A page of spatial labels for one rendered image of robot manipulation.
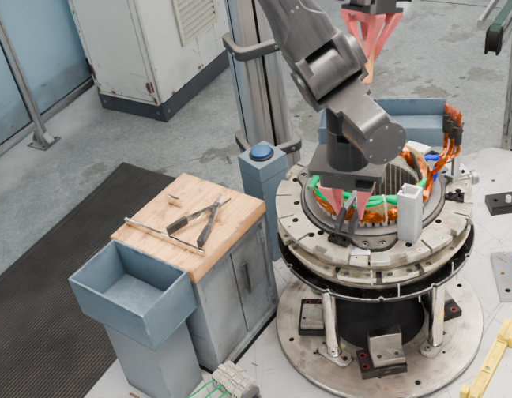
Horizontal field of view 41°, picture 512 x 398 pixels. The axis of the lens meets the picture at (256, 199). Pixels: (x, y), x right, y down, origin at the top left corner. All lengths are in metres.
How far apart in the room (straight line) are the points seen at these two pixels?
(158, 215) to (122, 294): 0.15
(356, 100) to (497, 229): 0.79
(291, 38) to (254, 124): 0.75
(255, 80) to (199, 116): 2.05
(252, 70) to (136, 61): 1.98
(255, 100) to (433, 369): 0.66
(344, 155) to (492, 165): 0.87
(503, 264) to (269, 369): 0.51
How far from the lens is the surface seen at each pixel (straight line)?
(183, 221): 1.16
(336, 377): 1.27
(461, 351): 1.31
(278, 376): 1.31
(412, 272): 1.07
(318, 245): 1.07
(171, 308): 1.11
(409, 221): 1.04
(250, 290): 1.27
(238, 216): 1.19
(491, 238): 1.55
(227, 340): 1.29
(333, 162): 0.93
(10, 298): 2.82
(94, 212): 3.06
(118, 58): 3.50
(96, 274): 1.21
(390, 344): 1.25
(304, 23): 0.81
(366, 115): 0.82
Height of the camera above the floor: 1.83
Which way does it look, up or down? 39 degrees down
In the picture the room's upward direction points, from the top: 10 degrees counter-clockwise
